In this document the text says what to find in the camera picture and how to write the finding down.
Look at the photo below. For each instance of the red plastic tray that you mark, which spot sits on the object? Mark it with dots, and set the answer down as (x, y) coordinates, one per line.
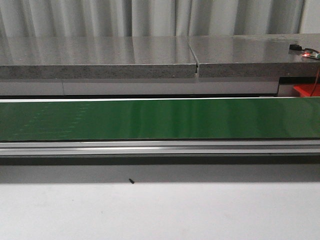
(307, 90)

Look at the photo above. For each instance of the grey stone counter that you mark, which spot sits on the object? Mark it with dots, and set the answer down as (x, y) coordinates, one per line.
(160, 66)

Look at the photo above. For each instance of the small green circuit board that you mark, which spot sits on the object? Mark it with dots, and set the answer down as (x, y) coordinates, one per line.
(305, 52)

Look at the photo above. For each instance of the green conveyor belt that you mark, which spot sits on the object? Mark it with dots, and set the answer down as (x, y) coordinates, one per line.
(169, 126)

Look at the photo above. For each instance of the white curtain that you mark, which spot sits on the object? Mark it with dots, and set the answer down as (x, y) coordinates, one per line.
(135, 18)

